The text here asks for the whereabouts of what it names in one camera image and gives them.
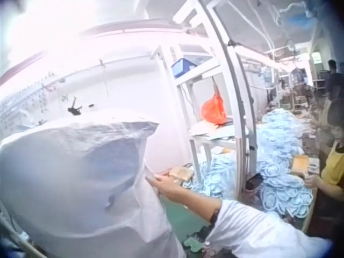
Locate person's right hand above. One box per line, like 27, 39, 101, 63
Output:
146, 171, 216, 219

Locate large white plastic bag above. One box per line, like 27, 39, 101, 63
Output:
0, 109, 187, 258

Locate green plastic parts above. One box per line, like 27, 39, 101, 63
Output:
182, 230, 213, 255

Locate orange plastic bag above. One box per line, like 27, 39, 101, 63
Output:
201, 80, 228, 126

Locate small black device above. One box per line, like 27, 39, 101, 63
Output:
245, 173, 264, 189

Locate black hanging clip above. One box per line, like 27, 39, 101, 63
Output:
67, 97, 82, 117

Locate blue box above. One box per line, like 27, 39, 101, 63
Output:
171, 57, 200, 79

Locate heap of light blue rings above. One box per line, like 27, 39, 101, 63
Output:
185, 107, 316, 217

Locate tan cardboard box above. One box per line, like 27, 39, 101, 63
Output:
291, 155, 310, 176

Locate long ceiling light strip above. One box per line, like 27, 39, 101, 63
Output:
235, 45, 296, 71

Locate white metal frame rack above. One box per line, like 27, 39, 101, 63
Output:
149, 0, 259, 201

